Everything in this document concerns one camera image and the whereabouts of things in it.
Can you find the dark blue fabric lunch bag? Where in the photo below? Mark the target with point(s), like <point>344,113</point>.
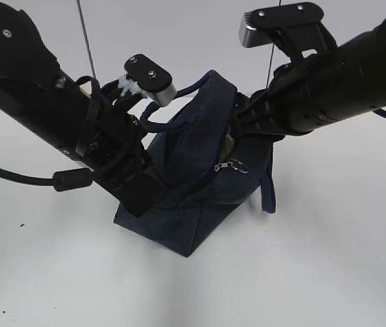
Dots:
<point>201,191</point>

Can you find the green lid glass container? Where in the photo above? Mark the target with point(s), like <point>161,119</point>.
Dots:
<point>227,146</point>

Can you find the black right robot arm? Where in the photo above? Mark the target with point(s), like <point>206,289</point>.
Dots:
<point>324,82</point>

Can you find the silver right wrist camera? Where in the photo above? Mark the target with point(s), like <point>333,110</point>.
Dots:
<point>256,25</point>

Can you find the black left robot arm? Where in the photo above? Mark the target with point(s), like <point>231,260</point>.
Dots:
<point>39,95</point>

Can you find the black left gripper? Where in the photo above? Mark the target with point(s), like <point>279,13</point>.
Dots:
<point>110,143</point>

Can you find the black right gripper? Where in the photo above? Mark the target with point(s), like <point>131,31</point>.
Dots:
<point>270,112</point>

